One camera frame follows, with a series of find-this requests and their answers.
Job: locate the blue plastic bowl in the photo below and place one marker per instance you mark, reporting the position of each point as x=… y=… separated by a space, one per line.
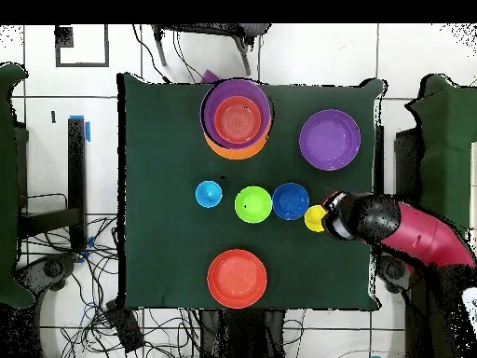
x=290 y=201

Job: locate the light blue plastic cup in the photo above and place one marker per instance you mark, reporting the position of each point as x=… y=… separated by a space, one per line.
x=208 y=194

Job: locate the dark green tablecloth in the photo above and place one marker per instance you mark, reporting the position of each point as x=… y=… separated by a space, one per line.
x=167 y=149

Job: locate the purple plastic bowl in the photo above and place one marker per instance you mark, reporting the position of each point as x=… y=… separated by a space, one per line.
x=329 y=140
x=234 y=87

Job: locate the green-clothed side table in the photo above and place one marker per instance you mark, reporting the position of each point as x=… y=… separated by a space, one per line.
x=7 y=186
x=447 y=149

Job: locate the large orange plastic bowl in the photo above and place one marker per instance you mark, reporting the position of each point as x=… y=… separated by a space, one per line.
x=242 y=153

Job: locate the large red plastic bowl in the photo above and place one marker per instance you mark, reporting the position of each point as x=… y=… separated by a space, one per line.
x=237 y=279

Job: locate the small red plastic bowl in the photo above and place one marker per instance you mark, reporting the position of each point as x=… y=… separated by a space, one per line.
x=237 y=120

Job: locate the black stand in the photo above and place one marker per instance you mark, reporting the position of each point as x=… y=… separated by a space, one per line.
x=408 y=167
x=76 y=167

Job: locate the white box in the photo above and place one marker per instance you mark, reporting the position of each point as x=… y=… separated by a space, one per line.
x=474 y=167

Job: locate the small purple object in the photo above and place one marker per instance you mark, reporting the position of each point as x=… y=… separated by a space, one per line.
x=208 y=76

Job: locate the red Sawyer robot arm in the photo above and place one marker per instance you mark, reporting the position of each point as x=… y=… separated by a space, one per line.
x=421 y=231

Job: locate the small green plastic bowl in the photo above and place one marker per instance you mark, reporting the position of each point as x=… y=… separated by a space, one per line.
x=253 y=204

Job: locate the grey chair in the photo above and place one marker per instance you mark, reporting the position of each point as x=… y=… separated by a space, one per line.
x=257 y=30

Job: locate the yellow plastic cup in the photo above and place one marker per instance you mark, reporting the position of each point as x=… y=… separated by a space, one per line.
x=315 y=218

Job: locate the black power adapter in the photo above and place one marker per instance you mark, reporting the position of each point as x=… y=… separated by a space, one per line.
x=125 y=324

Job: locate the dark grey stand base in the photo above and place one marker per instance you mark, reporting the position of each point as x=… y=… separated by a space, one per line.
x=393 y=270
x=48 y=268

